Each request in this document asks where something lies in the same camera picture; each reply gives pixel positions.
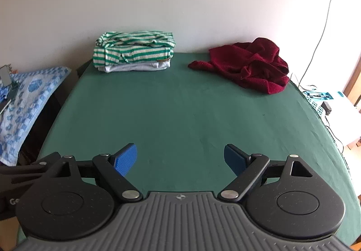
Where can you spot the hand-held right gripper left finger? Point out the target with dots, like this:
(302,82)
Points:
(127,158)

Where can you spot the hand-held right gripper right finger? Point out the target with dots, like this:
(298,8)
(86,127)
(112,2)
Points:
(235,159)

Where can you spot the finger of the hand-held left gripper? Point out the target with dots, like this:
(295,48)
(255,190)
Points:
(25,172)

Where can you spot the white garment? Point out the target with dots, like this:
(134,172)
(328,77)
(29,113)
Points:
(132,68)

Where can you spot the green white striped shirt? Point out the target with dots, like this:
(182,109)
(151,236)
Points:
(132,53)

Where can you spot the green table cloth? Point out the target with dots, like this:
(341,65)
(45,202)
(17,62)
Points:
(174,115)

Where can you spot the blue patterned towel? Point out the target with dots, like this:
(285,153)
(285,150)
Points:
(28,104)

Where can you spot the dark red garment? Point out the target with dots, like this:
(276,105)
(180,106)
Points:
(253,67)

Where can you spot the white power strip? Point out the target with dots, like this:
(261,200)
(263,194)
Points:
(316,107)

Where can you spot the metal clamp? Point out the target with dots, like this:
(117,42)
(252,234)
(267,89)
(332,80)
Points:
(5,76)

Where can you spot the black power adapter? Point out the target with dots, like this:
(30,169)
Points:
(327,108)

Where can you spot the blue plastic tray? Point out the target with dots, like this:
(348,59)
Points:
(324,96)

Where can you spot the white desk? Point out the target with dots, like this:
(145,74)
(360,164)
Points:
(344,121)

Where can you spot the small blue lid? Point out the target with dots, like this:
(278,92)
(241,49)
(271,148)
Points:
(339,94)

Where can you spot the wooden window frame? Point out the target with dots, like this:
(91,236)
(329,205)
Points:
(354,84)

